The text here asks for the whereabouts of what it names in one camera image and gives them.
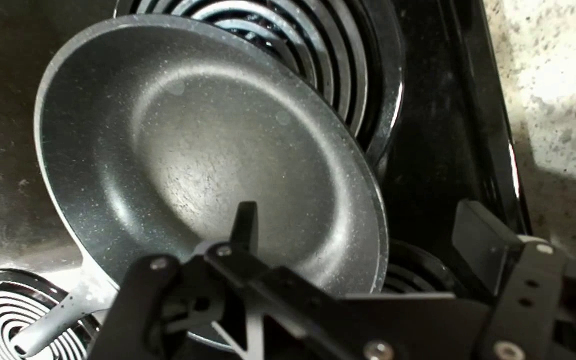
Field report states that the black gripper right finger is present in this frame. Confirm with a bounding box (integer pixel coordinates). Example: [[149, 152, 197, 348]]
[[452, 201, 576, 360]]

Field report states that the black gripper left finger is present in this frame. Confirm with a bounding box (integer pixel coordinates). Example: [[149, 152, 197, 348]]
[[89, 202, 396, 360]]

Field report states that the black frying pan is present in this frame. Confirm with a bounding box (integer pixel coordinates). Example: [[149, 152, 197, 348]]
[[9, 15, 393, 358]]

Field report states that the black electric stove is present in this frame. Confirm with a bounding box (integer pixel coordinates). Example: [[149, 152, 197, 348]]
[[0, 0, 539, 360]]

